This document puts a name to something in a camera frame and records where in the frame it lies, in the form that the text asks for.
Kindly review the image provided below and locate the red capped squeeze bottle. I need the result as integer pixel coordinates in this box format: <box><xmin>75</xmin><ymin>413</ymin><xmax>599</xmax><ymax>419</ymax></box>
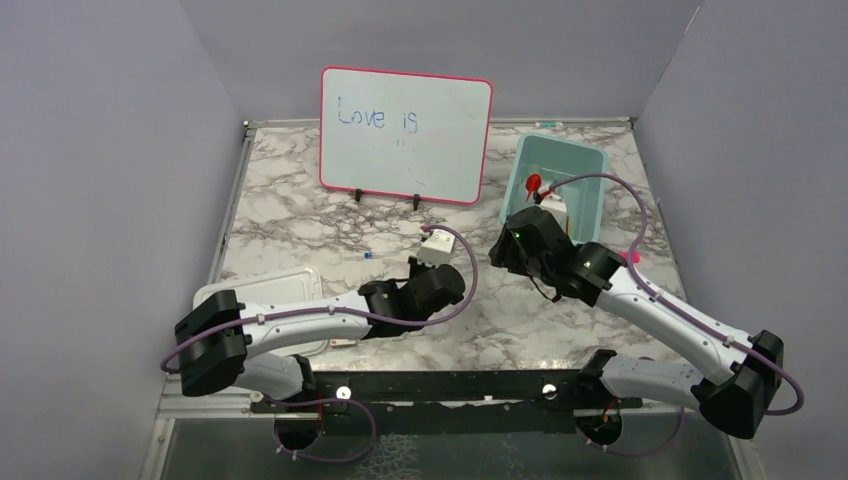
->
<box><xmin>525</xmin><ymin>173</ymin><xmax>542</xmax><ymax>202</ymax></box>

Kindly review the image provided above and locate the white plastic container lid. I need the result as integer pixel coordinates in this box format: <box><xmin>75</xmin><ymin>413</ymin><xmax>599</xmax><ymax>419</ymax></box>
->
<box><xmin>192</xmin><ymin>265</ymin><xmax>331</xmax><ymax>359</ymax></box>

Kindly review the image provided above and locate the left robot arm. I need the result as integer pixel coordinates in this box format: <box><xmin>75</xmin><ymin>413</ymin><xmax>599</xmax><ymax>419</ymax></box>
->
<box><xmin>173</xmin><ymin>264</ymin><xmax>467</xmax><ymax>411</ymax></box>

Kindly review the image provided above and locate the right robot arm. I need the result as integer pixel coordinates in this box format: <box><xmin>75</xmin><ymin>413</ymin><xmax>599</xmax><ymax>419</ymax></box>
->
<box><xmin>489</xmin><ymin>206</ymin><xmax>784</xmax><ymax>439</ymax></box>

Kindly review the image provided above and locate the teal plastic bin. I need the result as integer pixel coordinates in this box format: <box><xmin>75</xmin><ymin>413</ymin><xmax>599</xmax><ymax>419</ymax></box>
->
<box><xmin>498</xmin><ymin>133</ymin><xmax>611</xmax><ymax>246</ymax></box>

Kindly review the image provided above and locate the small white label card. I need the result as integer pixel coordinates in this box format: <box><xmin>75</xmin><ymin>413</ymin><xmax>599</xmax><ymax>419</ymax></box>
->
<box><xmin>329</xmin><ymin>339</ymin><xmax>358</xmax><ymax>348</ymax></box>

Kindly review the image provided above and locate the pink highlighter marker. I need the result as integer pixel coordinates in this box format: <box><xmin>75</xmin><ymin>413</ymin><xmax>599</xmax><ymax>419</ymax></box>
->
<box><xmin>621</xmin><ymin>251</ymin><xmax>641</xmax><ymax>264</ymax></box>

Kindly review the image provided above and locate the pink framed whiteboard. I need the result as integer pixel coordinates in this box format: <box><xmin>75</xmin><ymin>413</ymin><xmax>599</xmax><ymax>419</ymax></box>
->
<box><xmin>318</xmin><ymin>66</ymin><xmax>494</xmax><ymax>205</ymax></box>

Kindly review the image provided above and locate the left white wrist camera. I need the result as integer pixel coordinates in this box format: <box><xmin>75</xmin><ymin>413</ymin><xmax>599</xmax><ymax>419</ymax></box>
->
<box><xmin>415</xmin><ymin>229</ymin><xmax>456</xmax><ymax>267</ymax></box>

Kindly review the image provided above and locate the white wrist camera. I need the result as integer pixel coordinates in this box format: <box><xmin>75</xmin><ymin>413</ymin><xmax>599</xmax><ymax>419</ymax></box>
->
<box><xmin>415</xmin><ymin>229</ymin><xmax>456</xmax><ymax>267</ymax></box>
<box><xmin>539</xmin><ymin>193</ymin><xmax>570</xmax><ymax>234</ymax></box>

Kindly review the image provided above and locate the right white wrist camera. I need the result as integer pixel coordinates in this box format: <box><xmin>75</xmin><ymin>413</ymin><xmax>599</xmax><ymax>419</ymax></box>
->
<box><xmin>539</xmin><ymin>193</ymin><xmax>570</xmax><ymax>234</ymax></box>

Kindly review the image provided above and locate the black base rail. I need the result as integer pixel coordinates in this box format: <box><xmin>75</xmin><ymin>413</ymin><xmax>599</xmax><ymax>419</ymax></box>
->
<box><xmin>251</xmin><ymin>369</ymin><xmax>642</xmax><ymax>436</ymax></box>

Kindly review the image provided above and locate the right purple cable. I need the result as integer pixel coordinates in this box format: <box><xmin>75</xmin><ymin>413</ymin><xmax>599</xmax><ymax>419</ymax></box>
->
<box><xmin>539</xmin><ymin>172</ymin><xmax>806</xmax><ymax>458</ymax></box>

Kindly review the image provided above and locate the purple cable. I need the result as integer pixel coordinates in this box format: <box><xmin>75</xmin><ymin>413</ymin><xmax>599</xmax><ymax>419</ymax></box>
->
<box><xmin>539</xmin><ymin>172</ymin><xmax>806</xmax><ymax>458</ymax></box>
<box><xmin>160</xmin><ymin>223</ymin><xmax>480</xmax><ymax>465</ymax></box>

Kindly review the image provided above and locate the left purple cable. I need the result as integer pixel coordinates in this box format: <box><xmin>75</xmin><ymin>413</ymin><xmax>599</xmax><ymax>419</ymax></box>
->
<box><xmin>160</xmin><ymin>223</ymin><xmax>480</xmax><ymax>465</ymax></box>

